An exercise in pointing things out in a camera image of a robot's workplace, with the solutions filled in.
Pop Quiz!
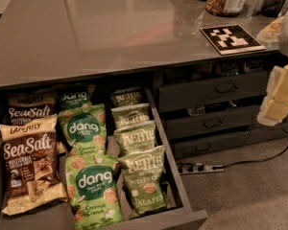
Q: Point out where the rear green Kettle chip bag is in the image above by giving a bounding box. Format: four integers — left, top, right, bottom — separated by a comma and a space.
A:
110, 86, 142, 107

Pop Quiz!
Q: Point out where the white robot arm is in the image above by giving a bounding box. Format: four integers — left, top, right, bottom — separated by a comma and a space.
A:
257, 11, 288, 127

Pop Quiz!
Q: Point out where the black power cable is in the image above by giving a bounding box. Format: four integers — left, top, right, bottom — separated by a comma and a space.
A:
223, 133, 288, 170

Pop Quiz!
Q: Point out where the far right grey drawer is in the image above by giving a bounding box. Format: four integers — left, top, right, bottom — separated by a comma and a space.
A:
245, 123, 288, 145

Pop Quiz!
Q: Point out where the middle green dang chip bag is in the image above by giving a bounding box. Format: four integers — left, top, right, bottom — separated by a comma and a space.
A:
58, 103, 107, 155

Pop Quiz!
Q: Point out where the front green Kettle chip bag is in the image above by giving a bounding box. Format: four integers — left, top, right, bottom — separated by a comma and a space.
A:
118, 146, 171, 219

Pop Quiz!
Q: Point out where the upper right grey drawer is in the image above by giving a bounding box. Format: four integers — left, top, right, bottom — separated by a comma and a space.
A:
158, 71, 268, 112

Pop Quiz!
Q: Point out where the open grey top drawer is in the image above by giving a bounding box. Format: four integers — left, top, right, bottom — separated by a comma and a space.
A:
0, 89, 207, 230

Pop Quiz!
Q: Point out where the green kettle chip bag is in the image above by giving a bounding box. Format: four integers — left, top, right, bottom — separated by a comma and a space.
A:
114, 121, 156, 156
118, 146, 171, 219
110, 86, 142, 107
111, 103, 150, 128

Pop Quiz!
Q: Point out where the lower right grey drawer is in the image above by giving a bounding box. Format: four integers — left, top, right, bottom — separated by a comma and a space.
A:
173, 131, 250, 159

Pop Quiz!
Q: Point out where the middle right grey drawer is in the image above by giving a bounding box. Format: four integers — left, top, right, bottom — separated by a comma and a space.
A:
165, 105, 259, 140

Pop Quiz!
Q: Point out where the front green dang chip bag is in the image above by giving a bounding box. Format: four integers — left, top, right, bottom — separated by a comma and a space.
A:
65, 154, 123, 230

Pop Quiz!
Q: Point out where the grey power strip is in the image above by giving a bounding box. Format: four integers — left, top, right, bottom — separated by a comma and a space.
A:
178, 163, 225, 174

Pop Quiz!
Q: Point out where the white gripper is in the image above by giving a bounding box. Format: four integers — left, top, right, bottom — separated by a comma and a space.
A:
256, 16, 288, 127

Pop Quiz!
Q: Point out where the brown seasalt chip bag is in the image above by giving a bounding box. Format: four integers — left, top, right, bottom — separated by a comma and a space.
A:
7, 90, 57, 126
0, 115, 67, 216

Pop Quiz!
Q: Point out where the black white fiducial marker tile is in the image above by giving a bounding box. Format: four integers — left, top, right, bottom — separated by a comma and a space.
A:
201, 24, 265, 56

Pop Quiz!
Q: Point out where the rear green dang chip bag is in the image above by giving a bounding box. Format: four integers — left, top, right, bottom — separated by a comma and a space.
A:
56, 83, 96, 109

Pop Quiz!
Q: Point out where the green dang chip bag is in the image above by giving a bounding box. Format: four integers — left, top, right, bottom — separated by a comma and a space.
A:
56, 83, 96, 109
58, 103, 107, 155
65, 154, 123, 230

